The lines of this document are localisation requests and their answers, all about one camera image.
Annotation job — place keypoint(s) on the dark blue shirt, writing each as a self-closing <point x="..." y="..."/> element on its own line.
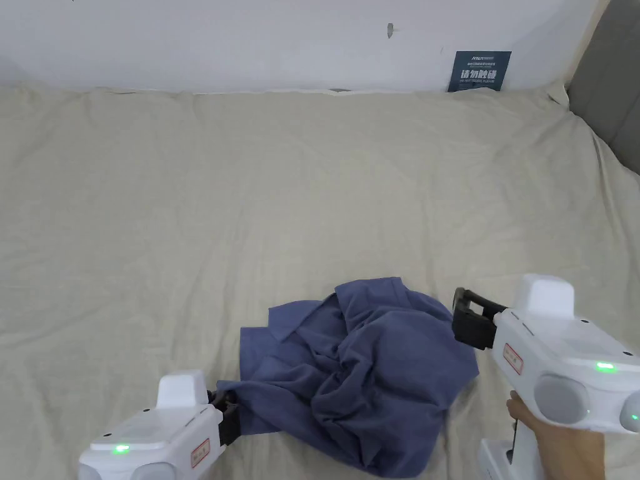
<point x="370" y="370"/>

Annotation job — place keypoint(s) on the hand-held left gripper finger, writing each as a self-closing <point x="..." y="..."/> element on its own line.
<point x="223" y="396"/>

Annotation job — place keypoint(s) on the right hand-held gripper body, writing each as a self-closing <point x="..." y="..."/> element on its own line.
<point x="555" y="360"/>

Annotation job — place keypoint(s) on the person's right hand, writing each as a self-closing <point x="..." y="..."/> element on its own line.
<point x="555" y="452"/>

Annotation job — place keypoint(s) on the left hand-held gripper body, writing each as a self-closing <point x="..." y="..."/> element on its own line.
<point x="165" y="440"/>

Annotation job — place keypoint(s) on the grey padded headboard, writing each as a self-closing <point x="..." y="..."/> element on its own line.
<point x="607" y="85"/>

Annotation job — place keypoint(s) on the bed with beige sheet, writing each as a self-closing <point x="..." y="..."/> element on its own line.
<point x="210" y="210"/>

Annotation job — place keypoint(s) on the dark blue sign card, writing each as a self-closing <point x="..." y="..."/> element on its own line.
<point x="479" y="71"/>

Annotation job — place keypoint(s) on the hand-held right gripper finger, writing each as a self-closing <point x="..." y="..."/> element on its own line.
<point x="475" y="300"/>

